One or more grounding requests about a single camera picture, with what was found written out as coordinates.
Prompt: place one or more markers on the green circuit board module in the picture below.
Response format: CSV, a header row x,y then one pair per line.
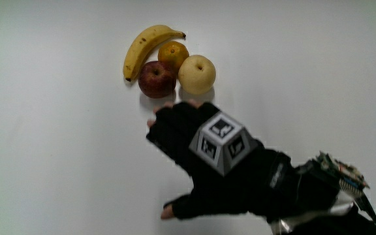
x,y
341,173

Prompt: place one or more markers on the orange mandarin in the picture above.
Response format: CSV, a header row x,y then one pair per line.
x,y
173,55

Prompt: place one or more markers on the yellow round pear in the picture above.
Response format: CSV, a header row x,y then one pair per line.
x,y
196,74

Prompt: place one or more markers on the person's right forearm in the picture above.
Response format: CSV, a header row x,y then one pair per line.
x,y
315,196

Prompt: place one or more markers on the yellow banana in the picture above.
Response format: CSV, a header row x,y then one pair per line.
x,y
139,50

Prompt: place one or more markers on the person's right hand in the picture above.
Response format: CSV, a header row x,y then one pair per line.
x,y
207,182

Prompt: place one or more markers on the red apple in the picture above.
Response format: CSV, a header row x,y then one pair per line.
x,y
156,80

